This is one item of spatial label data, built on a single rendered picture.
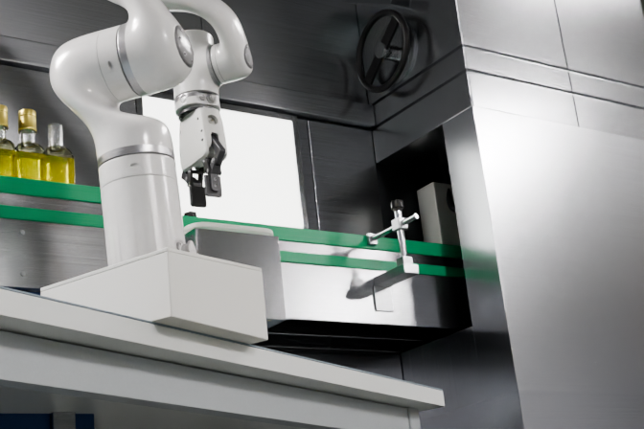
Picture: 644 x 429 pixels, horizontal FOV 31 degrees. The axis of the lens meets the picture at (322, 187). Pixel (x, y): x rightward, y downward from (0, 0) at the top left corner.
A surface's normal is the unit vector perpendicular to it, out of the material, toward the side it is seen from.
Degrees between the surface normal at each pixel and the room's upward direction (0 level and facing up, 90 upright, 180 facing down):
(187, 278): 90
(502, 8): 90
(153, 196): 91
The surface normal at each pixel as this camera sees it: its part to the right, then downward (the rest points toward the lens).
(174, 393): 0.85, -0.26
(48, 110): 0.55, -0.34
